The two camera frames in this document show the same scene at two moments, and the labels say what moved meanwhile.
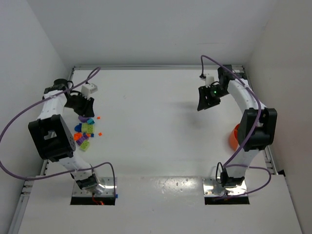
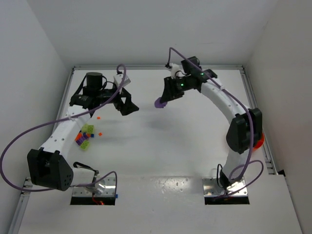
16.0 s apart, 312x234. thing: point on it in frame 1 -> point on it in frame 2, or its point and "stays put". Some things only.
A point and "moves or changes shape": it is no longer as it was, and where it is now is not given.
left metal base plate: x=108 y=183 stays put
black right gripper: x=207 y=95 -> x=169 y=84
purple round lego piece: x=83 y=119 moves or changes shape
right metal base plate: x=211 y=187 stays put
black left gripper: x=81 y=103 -> x=119 y=101
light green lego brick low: x=85 y=145 stays put
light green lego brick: x=86 y=127 stays put
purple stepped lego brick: x=81 y=139 stays put
